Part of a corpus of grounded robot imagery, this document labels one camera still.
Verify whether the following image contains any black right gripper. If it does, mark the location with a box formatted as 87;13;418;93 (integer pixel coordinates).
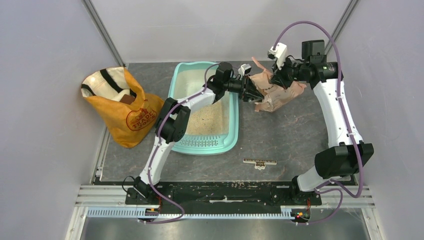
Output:
269;54;309;90

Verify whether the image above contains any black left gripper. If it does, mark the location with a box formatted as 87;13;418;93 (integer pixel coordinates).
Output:
223;75;264;104

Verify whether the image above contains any pink cat litter bag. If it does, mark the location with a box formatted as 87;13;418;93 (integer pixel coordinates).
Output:
250;57;307;113

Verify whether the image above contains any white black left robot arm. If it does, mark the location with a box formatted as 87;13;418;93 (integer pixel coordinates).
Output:
133;62;263;204

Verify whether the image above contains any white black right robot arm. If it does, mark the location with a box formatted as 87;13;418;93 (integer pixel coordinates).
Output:
268;40;374;205

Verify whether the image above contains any teal plastic litter box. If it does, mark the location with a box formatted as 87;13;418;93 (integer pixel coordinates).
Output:
168;61;239;155

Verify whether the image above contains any tan litter pile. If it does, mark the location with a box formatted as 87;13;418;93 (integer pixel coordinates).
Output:
186;101;229;136

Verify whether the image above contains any orange Trader Joe's bag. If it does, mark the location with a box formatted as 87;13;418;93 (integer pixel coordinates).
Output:
80;66;164;148

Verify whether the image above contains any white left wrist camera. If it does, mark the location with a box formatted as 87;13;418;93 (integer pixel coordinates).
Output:
237;64;252;76

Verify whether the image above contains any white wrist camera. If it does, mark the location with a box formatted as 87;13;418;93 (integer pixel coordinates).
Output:
237;64;252;76
267;42;288;70

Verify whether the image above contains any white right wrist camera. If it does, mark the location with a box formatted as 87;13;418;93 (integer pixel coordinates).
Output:
267;42;288;70

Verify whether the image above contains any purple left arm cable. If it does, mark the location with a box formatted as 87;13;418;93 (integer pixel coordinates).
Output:
137;62;246;225

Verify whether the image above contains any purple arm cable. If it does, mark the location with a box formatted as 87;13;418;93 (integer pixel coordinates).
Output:
137;62;246;225
271;20;365;227

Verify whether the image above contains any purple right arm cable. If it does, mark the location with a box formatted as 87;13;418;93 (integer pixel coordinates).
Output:
271;20;365;227

